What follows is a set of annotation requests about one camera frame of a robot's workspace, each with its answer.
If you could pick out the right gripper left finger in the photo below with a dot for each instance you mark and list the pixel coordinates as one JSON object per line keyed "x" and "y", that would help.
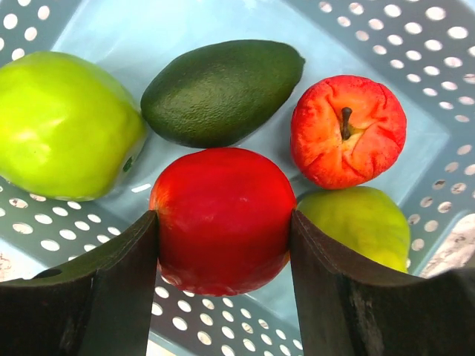
{"x": 96, "y": 304}

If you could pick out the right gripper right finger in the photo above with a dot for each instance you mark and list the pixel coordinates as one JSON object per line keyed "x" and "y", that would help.
{"x": 350, "y": 305}

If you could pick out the green fake apple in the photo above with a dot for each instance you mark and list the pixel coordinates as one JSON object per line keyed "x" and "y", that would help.
{"x": 69, "y": 130}

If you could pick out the green fake pear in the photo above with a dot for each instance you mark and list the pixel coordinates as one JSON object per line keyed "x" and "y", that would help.
{"x": 363, "y": 219}

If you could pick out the dark green fake avocado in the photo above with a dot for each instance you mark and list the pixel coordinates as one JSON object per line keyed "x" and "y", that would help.
{"x": 216, "y": 95}

